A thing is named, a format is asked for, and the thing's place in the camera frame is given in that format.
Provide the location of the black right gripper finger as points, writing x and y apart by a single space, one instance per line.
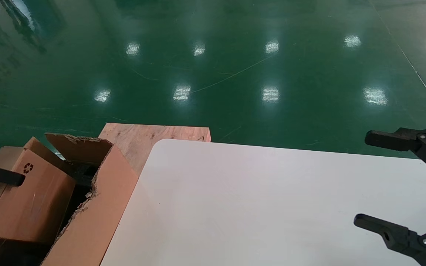
423 144
399 236

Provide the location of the small cardboard box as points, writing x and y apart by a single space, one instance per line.
31 207

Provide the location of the large open cardboard box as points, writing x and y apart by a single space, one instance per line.
105 207

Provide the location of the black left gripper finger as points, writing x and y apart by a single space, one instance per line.
2 176

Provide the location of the wooden pallet board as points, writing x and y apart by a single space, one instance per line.
161 133

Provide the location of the black item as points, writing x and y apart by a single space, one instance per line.
81 171

